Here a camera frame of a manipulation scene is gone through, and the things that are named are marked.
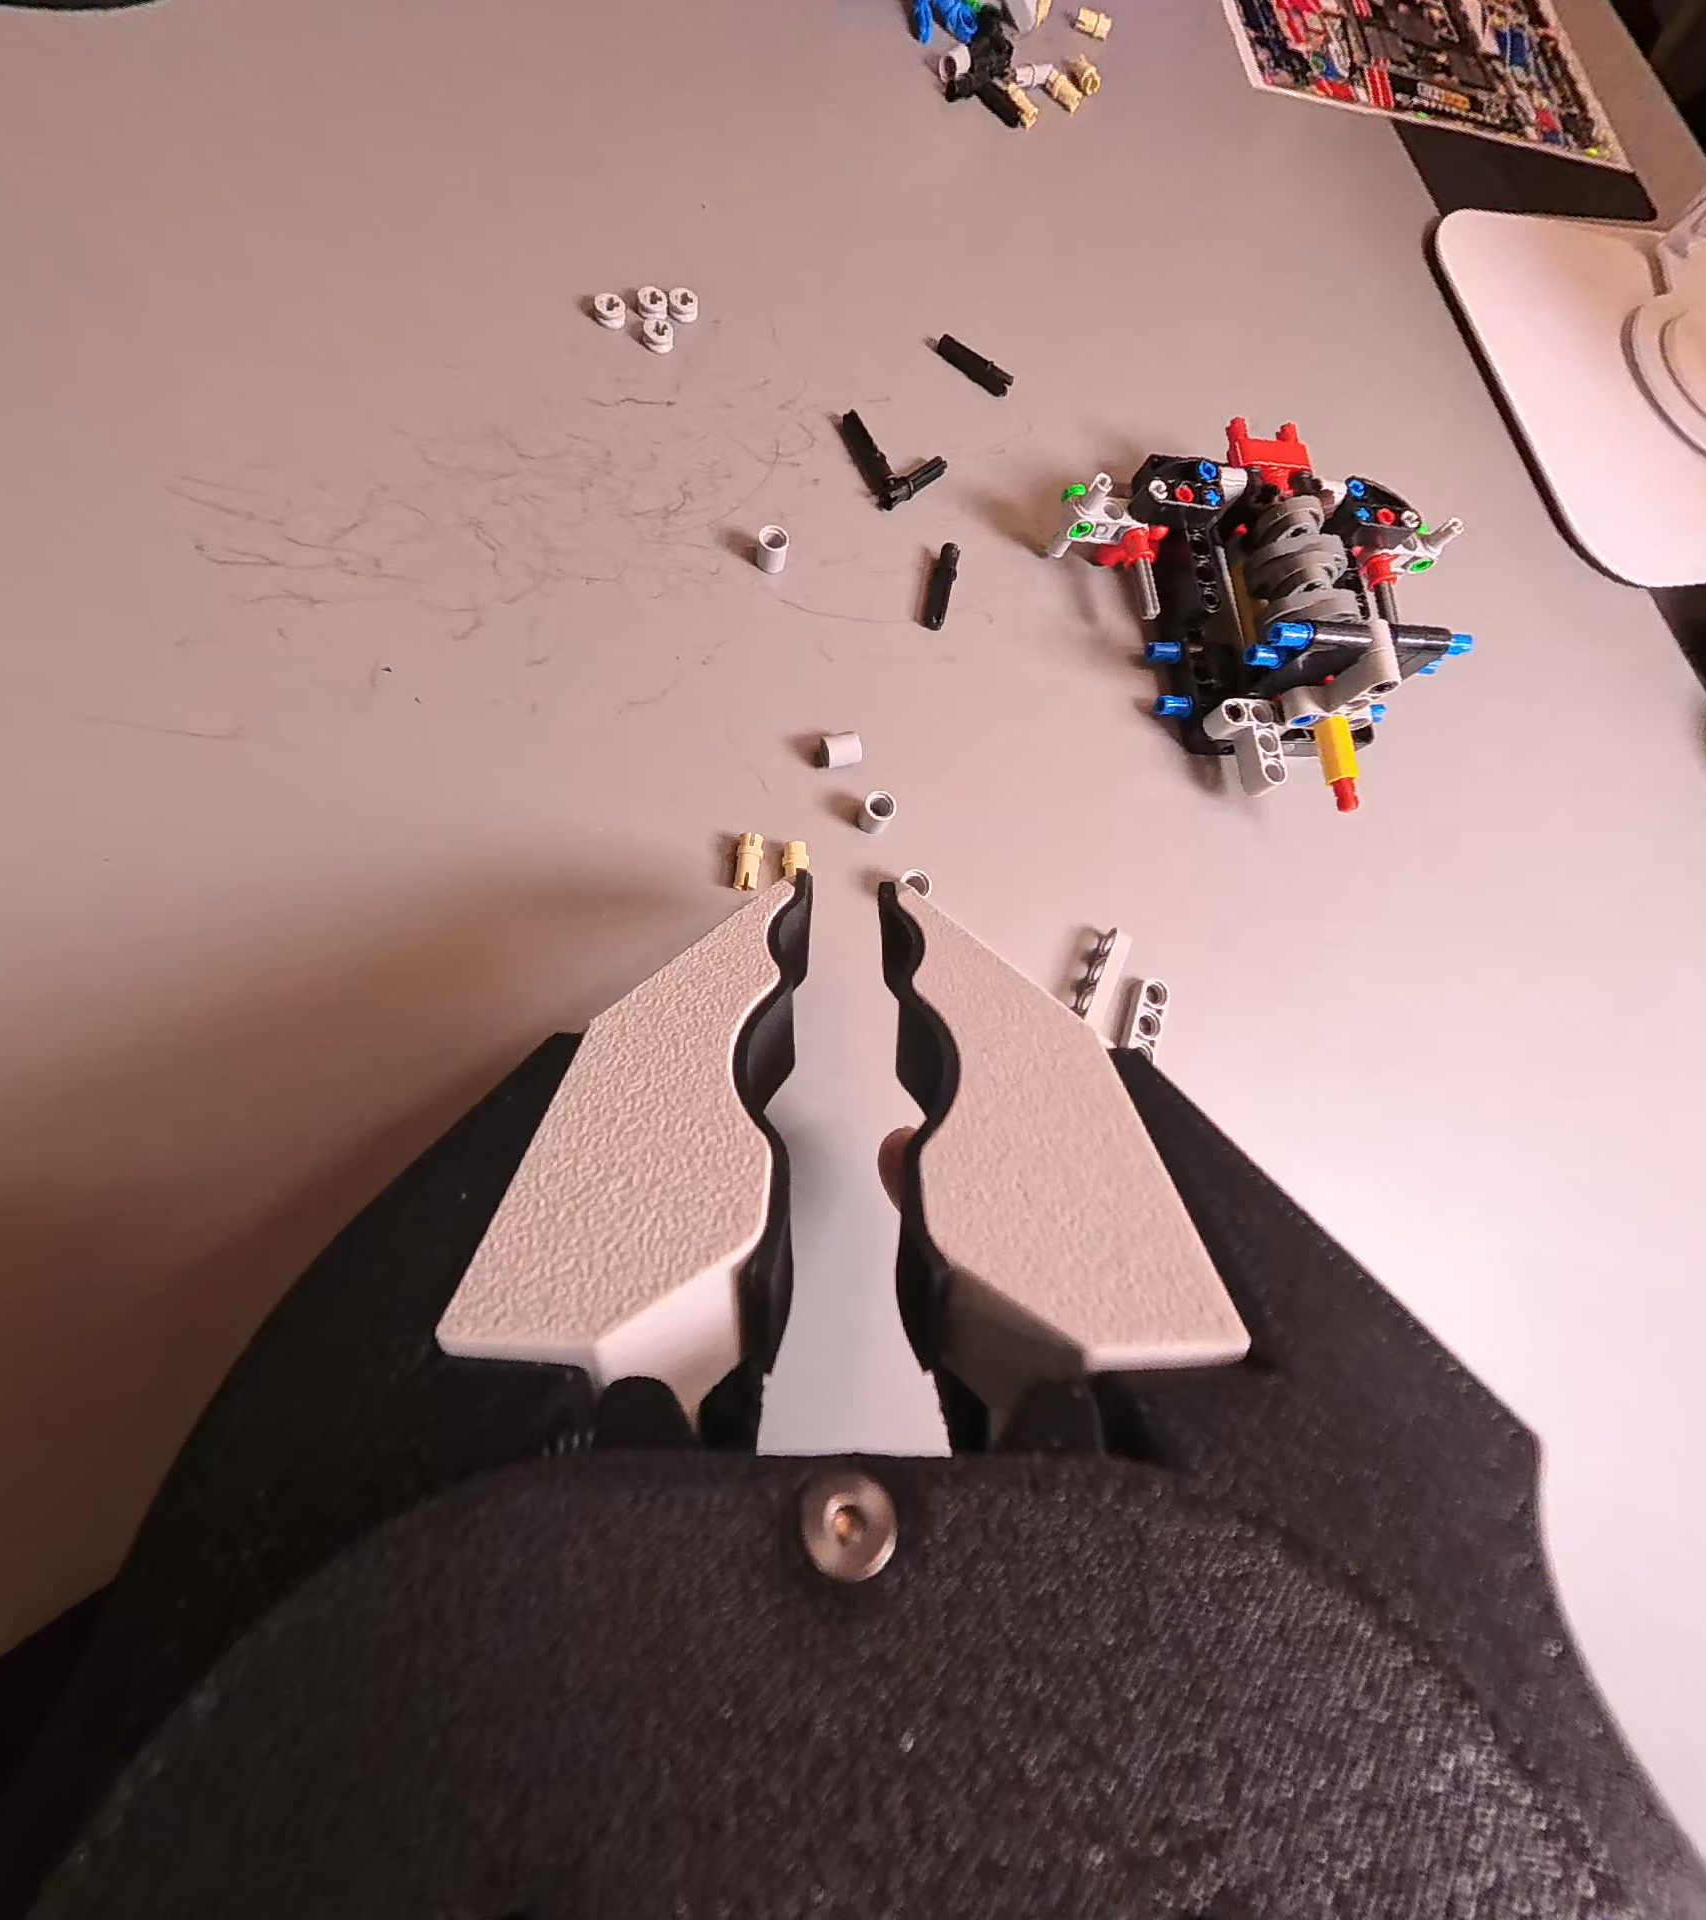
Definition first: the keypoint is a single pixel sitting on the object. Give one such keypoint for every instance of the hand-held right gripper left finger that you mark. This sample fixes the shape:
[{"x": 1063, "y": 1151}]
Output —
[{"x": 629, "y": 1171}]

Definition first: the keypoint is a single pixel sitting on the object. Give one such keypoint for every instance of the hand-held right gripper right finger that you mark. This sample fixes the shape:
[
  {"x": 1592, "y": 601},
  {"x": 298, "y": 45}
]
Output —
[{"x": 1079, "y": 1198}]

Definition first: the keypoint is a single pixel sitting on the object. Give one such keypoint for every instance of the pile of mixed lego pieces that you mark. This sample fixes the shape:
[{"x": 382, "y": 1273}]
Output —
[{"x": 1005, "y": 99}]

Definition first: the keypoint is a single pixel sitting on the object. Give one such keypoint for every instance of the grey lego technic beam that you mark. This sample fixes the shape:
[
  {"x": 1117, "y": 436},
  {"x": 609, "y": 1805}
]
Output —
[
  {"x": 1094, "y": 968},
  {"x": 1143, "y": 1005}
]

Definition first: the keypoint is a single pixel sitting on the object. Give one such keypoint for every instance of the partly built lego model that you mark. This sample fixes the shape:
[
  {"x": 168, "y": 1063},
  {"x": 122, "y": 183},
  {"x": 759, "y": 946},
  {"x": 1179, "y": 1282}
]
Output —
[{"x": 1243, "y": 598}]

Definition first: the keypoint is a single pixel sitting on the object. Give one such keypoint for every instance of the black lego axle pin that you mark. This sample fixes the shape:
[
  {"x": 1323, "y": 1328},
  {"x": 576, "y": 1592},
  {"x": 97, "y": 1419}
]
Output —
[
  {"x": 972, "y": 363},
  {"x": 941, "y": 580}
]

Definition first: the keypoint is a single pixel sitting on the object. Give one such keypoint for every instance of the black lego connector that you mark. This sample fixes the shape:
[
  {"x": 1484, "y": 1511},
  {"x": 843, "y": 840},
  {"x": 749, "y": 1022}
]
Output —
[{"x": 915, "y": 476}]

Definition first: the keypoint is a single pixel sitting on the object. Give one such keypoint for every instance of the black lego axle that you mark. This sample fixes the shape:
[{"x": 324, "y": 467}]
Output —
[{"x": 866, "y": 449}]

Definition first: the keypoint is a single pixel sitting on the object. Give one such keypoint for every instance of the person's right hand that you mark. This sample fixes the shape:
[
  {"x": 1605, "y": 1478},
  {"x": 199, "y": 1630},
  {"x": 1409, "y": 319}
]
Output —
[{"x": 900, "y": 1167}]

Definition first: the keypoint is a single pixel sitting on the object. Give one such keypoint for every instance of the white flat-base desk stand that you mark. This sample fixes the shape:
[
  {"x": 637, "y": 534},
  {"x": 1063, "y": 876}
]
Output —
[{"x": 1574, "y": 390}]

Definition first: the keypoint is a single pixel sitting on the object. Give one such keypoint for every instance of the printed instruction booklet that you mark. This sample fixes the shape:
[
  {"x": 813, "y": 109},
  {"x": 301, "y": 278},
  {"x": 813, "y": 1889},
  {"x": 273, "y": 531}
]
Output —
[{"x": 1438, "y": 61}]

